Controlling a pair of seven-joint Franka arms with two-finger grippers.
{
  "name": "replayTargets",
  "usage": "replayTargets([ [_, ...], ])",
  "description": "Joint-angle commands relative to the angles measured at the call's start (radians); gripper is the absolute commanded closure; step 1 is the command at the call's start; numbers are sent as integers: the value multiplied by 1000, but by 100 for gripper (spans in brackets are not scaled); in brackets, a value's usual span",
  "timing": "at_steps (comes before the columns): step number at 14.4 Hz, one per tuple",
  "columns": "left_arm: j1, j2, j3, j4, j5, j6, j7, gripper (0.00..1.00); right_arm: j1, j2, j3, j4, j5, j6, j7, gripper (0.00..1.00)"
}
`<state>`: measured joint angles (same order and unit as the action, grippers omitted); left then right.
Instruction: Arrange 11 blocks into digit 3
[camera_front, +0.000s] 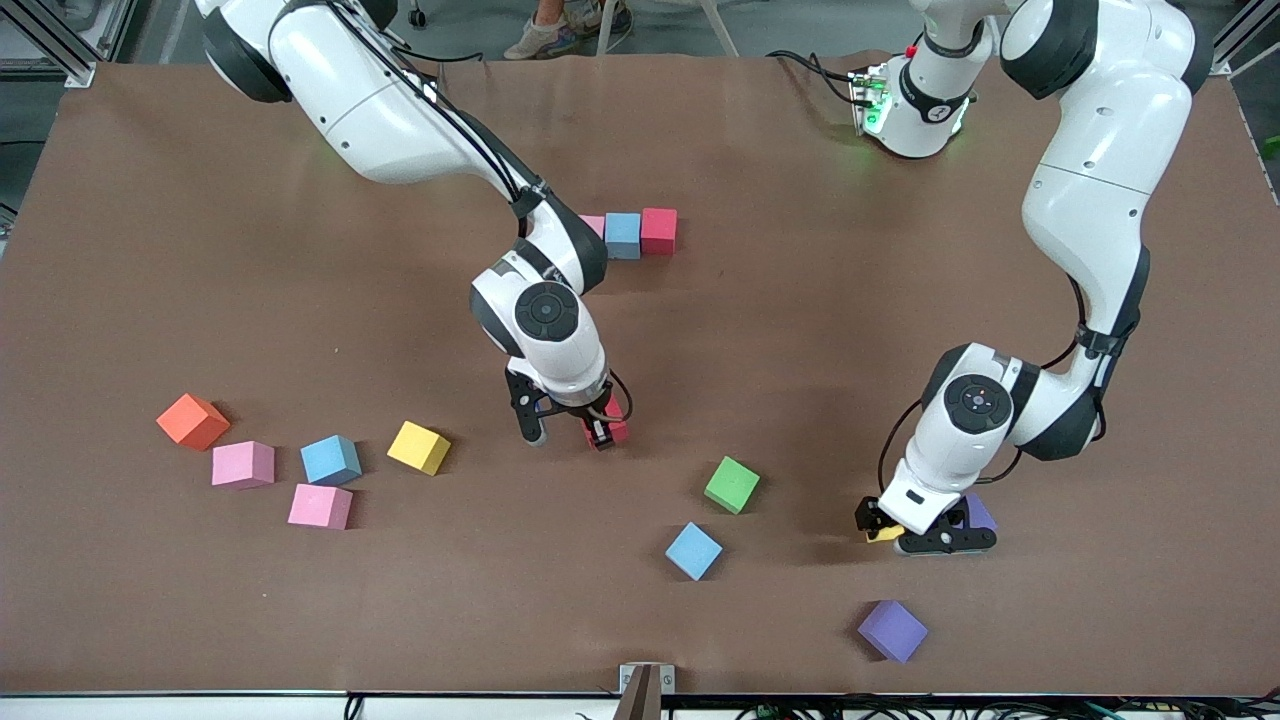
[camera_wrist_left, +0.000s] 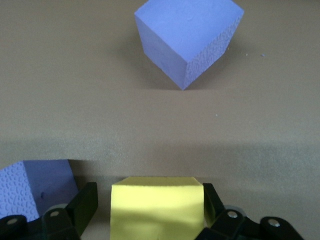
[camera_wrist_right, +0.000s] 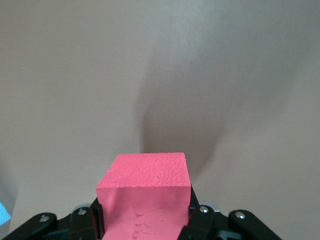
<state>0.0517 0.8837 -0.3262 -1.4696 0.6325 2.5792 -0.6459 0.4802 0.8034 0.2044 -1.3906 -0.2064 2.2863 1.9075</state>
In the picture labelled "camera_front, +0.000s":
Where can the blue foam block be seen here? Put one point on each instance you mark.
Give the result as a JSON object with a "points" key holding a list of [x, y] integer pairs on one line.
{"points": [[623, 236], [331, 460], [693, 551]]}

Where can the pink foam block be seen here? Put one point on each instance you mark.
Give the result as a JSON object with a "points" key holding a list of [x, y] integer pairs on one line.
{"points": [[595, 226], [320, 506], [243, 464]]}

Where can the yellow foam block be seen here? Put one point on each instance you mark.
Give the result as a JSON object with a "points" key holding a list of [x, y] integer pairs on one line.
{"points": [[888, 534], [419, 447]]}

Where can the brown paper table cover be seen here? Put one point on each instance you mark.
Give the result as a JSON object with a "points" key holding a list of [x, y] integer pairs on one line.
{"points": [[500, 620]]}

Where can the green foam block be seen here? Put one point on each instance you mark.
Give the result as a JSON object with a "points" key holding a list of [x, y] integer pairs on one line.
{"points": [[732, 485]]}

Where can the purple foam block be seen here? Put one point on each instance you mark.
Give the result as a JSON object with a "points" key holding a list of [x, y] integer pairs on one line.
{"points": [[892, 631], [982, 512]]}

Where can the orange foam block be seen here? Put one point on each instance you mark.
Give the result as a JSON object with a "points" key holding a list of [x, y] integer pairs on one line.
{"points": [[190, 420]]}

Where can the small green object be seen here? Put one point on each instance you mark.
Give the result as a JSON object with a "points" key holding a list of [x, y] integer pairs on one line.
{"points": [[1272, 148]]}

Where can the beige sneaker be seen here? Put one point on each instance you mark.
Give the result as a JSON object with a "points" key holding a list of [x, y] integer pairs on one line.
{"points": [[540, 42]]}

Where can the white stool legs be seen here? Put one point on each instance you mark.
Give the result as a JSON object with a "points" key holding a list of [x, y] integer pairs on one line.
{"points": [[722, 30]]}

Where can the aluminium frame profile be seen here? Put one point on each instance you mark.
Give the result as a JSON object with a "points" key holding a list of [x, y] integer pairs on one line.
{"points": [[60, 50], [1235, 40]]}

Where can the red foam block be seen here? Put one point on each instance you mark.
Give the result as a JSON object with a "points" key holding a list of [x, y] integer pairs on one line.
{"points": [[619, 432], [659, 231]]}

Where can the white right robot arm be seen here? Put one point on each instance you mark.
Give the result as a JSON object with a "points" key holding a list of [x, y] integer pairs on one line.
{"points": [[400, 110]]}

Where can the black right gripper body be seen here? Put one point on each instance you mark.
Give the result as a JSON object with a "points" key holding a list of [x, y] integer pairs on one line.
{"points": [[577, 409]]}

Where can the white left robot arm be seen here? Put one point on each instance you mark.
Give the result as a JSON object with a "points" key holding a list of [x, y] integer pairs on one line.
{"points": [[1100, 200]]}

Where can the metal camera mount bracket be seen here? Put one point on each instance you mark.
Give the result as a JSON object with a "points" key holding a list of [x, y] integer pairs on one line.
{"points": [[645, 690]]}

